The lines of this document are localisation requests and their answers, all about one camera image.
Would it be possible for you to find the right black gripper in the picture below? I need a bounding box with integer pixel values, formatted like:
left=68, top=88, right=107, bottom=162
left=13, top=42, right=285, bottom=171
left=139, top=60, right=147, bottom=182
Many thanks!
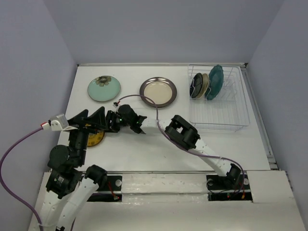
left=102, top=110, right=132, bottom=133

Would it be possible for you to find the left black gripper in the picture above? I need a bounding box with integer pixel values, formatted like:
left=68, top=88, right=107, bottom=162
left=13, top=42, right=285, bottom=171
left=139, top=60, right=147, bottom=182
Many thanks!
left=65, top=105, right=107, bottom=164

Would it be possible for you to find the yellow amber plate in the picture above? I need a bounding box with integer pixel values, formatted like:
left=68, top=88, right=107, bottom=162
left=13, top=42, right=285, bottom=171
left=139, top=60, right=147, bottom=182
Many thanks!
left=87, top=131, right=105, bottom=147

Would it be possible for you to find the brown rimmed cream plate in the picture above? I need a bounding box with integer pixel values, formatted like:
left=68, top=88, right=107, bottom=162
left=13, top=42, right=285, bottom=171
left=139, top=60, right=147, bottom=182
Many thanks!
left=139, top=77, right=178, bottom=108

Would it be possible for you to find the cream plate with black spot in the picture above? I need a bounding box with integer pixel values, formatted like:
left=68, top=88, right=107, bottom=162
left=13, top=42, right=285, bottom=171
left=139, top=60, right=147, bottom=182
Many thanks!
left=198, top=73, right=210, bottom=98

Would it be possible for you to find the teal scalloped plate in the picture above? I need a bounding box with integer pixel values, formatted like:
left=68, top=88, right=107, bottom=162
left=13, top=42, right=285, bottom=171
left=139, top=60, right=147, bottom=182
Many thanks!
left=205, top=65, right=224, bottom=100

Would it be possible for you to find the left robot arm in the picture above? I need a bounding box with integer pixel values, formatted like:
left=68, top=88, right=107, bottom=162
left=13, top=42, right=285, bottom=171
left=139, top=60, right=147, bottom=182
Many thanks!
left=39, top=107, right=107, bottom=231

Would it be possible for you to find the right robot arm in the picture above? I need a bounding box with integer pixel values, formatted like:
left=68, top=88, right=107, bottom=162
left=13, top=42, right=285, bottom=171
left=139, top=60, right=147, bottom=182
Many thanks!
left=106, top=103, right=243, bottom=189

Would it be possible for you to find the light green floral plate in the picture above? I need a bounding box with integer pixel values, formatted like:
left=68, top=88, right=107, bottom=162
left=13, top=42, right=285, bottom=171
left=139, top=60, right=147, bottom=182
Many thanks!
left=87, top=76, right=121, bottom=102

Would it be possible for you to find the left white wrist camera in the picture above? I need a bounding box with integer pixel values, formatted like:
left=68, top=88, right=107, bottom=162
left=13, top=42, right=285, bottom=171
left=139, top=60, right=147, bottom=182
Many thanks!
left=48, top=114, right=72, bottom=131

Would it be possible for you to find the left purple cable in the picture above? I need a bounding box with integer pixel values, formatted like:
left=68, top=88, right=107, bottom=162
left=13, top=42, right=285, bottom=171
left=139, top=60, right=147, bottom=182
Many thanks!
left=0, top=124, right=51, bottom=231

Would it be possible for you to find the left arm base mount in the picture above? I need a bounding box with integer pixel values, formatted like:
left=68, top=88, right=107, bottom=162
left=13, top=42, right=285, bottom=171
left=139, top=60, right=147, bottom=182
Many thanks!
left=88, top=175, right=122, bottom=203

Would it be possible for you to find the white wire dish rack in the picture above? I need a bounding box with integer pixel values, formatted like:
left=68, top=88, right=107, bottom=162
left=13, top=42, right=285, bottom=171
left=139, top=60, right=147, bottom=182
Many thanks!
left=188, top=64, right=250, bottom=132

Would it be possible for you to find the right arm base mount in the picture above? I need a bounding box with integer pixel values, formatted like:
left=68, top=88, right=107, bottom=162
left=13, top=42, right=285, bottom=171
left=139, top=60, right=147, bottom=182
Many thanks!
left=206, top=174, right=253, bottom=202

